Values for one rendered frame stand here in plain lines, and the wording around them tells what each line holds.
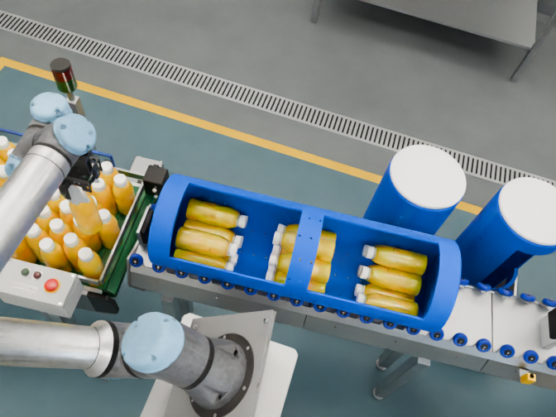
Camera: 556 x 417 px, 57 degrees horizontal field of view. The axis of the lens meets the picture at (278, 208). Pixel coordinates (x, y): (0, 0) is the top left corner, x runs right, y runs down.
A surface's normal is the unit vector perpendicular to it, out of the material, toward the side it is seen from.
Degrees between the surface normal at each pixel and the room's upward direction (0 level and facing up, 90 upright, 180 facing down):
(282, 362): 0
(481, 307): 0
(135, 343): 37
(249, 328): 44
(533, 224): 0
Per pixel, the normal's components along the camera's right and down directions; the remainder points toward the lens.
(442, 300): -0.07, 0.19
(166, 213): 0.02, -0.16
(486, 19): 0.11, -0.51
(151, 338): -0.51, -0.54
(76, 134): 0.76, -0.19
